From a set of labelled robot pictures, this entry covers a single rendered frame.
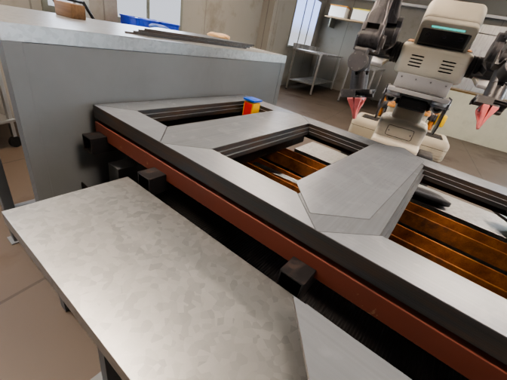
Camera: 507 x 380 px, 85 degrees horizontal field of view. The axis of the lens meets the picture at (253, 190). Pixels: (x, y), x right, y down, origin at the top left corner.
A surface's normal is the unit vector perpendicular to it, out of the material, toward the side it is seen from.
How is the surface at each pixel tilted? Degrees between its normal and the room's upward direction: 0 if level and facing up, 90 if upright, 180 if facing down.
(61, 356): 0
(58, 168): 90
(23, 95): 90
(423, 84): 90
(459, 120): 90
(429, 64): 98
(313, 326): 0
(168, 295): 0
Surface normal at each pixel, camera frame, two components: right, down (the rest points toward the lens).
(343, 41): -0.48, 0.36
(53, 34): 0.78, 0.43
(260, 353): 0.18, -0.85
